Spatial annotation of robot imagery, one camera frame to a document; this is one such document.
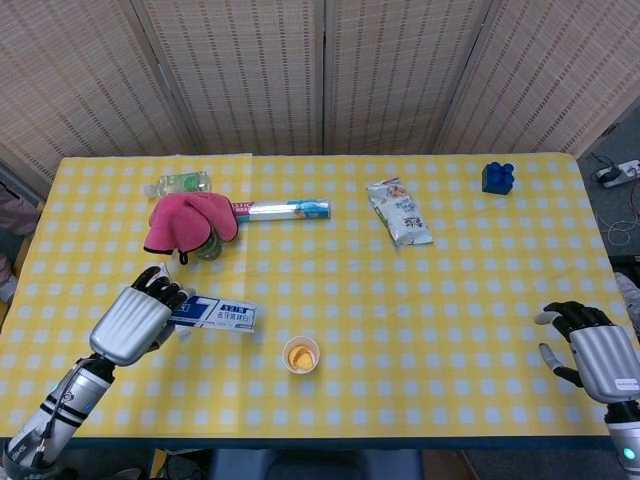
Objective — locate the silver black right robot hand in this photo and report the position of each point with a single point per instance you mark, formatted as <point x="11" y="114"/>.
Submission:
<point x="602" y="360"/>

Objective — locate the cling film roll box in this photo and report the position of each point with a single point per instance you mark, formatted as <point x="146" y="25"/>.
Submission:
<point x="285" y="210"/>

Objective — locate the dark blue seat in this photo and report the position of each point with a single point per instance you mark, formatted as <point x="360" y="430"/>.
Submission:
<point x="310" y="465"/>

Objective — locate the orange fruit slice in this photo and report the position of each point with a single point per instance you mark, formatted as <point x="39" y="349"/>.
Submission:
<point x="301" y="356"/>

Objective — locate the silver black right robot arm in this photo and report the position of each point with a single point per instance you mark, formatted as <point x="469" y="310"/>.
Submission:
<point x="625" y="440"/>

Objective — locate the white snack packet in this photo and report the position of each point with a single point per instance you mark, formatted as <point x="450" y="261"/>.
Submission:
<point x="402" y="215"/>

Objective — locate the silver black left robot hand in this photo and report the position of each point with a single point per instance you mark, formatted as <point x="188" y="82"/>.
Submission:
<point x="127" y="325"/>

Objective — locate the yellow white checked tablecloth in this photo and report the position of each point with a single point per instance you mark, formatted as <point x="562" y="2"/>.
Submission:
<point x="400" y="310"/>

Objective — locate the blue toy building block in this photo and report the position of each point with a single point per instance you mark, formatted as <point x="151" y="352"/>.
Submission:
<point x="496" y="179"/>

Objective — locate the blue white toothpaste box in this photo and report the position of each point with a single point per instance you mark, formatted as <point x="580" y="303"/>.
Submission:
<point x="225" y="316"/>

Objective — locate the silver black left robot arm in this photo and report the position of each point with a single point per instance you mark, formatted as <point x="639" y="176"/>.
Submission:
<point x="60" y="405"/>

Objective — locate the clear bottle with green label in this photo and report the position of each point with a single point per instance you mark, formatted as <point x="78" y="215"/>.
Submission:
<point x="180" y="183"/>

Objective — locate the woven bamboo folding screen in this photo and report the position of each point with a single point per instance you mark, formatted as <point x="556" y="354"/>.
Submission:
<point x="250" y="75"/>

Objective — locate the clear glass jar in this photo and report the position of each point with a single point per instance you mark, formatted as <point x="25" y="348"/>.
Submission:
<point x="210" y="248"/>

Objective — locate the white paper cup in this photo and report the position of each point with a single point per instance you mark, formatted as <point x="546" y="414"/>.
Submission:
<point x="287" y="361"/>

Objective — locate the pink cloth with black trim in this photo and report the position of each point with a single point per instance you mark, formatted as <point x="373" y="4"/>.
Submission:
<point x="190" y="220"/>

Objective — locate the white power strip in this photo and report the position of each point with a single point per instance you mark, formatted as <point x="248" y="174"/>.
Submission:
<point x="620" y="172"/>

